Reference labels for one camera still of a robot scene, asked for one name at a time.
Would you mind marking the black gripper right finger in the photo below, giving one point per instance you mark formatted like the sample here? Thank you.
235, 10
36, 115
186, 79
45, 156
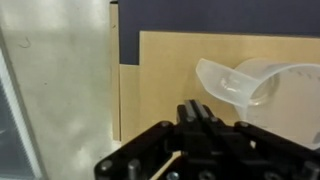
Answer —
208, 122

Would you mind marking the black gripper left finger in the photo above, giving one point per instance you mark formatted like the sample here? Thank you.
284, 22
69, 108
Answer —
185, 117

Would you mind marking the clear plastic measuring jug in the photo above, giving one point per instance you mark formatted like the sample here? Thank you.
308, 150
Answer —
280, 97

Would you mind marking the upper cardboard box under jug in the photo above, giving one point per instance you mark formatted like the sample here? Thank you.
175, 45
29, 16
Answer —
168, 66

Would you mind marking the middle large cardboard box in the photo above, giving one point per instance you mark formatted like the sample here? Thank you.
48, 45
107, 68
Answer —
129, 101

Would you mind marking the bottom flat cardboard box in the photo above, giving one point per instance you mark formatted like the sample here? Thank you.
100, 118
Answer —
129, 18

